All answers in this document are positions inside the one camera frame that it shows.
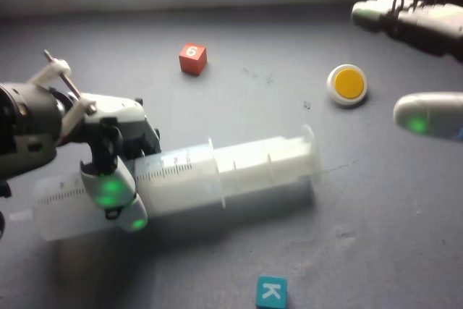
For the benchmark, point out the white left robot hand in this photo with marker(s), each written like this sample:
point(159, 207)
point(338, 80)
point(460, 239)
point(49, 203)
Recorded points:
point(108, 187)

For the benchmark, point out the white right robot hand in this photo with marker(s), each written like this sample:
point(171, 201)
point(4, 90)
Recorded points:
point(427, 23)

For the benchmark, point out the large white plastic syringe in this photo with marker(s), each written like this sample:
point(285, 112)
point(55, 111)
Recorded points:
point(246, 171)

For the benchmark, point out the yellow button with white base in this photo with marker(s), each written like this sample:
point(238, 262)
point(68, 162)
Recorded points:
point(348, 84)

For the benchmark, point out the orange number block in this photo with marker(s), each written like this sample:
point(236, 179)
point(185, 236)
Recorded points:
point(191, 61)

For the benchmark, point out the teal letter K block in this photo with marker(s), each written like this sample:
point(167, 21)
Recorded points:
point(271, 292)

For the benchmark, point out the grey table cloth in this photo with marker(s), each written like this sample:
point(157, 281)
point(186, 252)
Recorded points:
point(361, 215)

